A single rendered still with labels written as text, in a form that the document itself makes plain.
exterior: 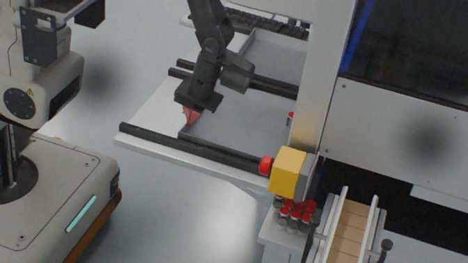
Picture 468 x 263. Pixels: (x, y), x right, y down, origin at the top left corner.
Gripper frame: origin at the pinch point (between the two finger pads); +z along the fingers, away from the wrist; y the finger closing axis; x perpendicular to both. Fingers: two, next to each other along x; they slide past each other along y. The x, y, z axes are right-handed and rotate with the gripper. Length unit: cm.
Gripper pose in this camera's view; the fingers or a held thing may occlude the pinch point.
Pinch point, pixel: (190, 123)
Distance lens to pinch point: 148.7
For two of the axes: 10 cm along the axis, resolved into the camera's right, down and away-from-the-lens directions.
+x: 3.2, -5.4, 7.8
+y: 9.0, 4.2, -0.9
